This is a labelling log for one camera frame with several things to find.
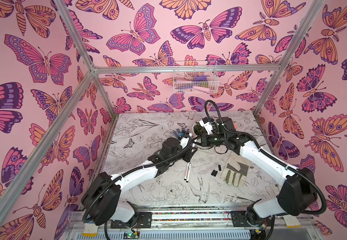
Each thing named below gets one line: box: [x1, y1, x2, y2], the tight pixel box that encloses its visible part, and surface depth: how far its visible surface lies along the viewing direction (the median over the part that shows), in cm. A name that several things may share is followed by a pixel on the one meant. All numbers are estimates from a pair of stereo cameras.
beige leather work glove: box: [220, 151, 251, 188], surface depth 90 cm
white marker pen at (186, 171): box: [184, 162, 190, 181], surface depth 91 cm
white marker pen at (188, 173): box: [186, 162, 192, 183], surface depth 90 cm
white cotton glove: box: [282, 214, 302, 228], surface depth 74 cm
